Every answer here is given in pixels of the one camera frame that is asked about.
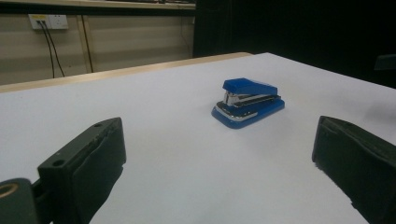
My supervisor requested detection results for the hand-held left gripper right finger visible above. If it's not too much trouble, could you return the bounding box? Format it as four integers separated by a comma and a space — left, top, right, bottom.
311, 115, 396, 224

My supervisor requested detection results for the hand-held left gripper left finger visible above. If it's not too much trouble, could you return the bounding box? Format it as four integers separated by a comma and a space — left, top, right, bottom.
36, 117, 127, 224

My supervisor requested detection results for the blue stapler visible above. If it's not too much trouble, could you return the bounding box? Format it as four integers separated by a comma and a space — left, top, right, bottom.
211, 77, 286, 130

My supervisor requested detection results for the black curtain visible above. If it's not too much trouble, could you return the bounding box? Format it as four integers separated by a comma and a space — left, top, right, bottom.
192, 0, 396, 90

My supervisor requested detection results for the black power cable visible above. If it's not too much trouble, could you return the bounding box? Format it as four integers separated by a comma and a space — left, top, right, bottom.
36, 21, 56, 79
41, 21, 66, 77

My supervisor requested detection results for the thin dark wall cable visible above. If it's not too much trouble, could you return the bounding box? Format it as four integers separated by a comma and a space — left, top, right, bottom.
80, 14, 94, 74

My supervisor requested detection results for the white wall socket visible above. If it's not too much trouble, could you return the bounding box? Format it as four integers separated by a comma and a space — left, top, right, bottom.
28, 13, 70, 31

